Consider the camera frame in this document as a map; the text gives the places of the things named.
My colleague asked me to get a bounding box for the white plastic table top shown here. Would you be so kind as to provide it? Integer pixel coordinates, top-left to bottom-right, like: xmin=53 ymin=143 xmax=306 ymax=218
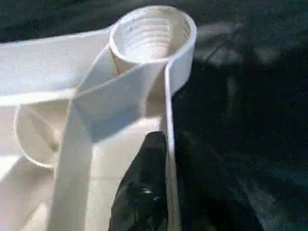
xmin=0 ymin=7 xmax=198 ymax=231

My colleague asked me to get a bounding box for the black work mat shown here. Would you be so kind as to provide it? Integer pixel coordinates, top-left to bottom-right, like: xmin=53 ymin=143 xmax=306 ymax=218
xmin=0 ymin=0 xmax=308 ymax=231

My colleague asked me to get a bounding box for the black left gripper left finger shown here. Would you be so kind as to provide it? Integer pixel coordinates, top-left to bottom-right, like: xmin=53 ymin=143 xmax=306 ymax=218
xmin=108 ymin=131 xmax=169 ymax=231

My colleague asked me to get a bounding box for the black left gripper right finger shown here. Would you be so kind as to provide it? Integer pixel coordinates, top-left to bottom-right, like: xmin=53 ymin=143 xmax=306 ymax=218
xmin=173 ymin=131 xmax=256 ymax=231

